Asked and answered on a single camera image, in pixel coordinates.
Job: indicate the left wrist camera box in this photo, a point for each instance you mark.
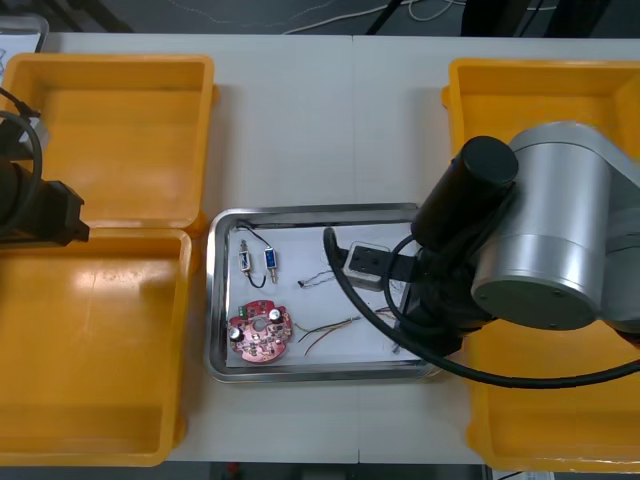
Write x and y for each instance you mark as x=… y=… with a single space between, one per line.
x=40 y=132

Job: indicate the round red circuit board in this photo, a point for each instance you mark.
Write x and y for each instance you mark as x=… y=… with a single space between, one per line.
x=260 y=345

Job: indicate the yellow-orange plastic bin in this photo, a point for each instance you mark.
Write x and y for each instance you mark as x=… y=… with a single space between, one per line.
x=525 y=95
x=90 y=350
x=550 y=425
x=125 y=150

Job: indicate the steel tray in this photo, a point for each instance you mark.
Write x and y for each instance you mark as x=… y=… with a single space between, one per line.
x=300 y=375

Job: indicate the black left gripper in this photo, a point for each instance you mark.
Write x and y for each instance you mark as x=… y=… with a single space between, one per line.
x=62 y=212

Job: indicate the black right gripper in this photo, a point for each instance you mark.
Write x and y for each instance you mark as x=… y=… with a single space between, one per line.
x=435 y=310

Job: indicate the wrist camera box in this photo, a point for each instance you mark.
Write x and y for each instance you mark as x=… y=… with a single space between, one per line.
x=365 y=265
x=40 y=132

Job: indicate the small grey tray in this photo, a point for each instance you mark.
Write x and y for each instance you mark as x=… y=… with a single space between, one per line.
x=22 y=35

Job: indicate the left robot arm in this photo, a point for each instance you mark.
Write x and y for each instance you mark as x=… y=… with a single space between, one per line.
x=15 y=200

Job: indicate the metal solenoid blue label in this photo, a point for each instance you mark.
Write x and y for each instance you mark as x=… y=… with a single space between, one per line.
x=244 y=260
x=270 y=258

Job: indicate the black stand leg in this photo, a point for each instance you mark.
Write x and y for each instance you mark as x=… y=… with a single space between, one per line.
x=382 y=17

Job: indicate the white sheet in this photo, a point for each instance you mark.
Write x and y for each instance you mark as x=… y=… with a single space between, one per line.
x=300 y=240

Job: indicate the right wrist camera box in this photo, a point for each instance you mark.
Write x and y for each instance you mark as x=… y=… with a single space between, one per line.
x=365 y=265

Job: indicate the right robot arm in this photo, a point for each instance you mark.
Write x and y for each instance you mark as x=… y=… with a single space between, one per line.
x=550 y=200

